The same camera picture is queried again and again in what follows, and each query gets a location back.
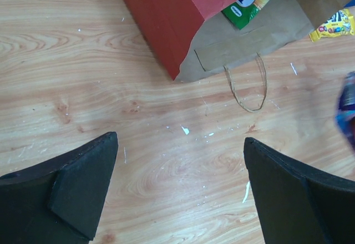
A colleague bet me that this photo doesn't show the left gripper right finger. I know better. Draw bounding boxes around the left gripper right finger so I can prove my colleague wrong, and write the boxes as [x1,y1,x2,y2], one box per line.
[244,138,354,243]

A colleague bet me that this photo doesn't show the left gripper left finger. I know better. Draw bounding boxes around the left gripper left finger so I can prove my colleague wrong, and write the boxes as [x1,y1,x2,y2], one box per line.
[1,131,119,243]

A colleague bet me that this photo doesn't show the purple snack packet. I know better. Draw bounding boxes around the purple snack packet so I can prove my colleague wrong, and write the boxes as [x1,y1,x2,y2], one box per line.
[336,72,354,150]

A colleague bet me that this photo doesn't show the yellow M&M's packet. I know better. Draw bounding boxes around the yellow M&M's packet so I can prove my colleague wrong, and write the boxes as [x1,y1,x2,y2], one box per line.
[309,8,354,42]

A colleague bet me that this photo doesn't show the red paper bag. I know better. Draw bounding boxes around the red paper bag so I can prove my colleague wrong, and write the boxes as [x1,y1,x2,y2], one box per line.
[110,0,355,114]

